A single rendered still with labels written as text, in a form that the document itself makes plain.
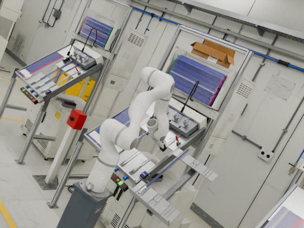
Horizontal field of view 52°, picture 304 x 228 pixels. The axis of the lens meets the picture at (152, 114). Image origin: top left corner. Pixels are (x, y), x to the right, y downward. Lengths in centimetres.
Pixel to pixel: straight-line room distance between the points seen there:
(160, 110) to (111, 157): 49
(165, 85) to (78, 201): 83
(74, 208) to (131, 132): 56
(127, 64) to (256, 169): 192
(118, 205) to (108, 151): 105
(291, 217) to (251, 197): 183
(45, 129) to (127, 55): 123
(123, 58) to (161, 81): 182
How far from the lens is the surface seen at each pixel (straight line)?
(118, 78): 363
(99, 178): 182
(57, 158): 314
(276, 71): 396
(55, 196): 290
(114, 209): 280
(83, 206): 188
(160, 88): 177
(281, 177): 378
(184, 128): 243
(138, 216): 262
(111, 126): 175
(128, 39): 353
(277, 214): 209
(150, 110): 271
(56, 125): 352
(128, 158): 237
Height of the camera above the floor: 154
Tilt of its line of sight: 10 degrees down
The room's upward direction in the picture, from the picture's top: 26 degrees clockwise
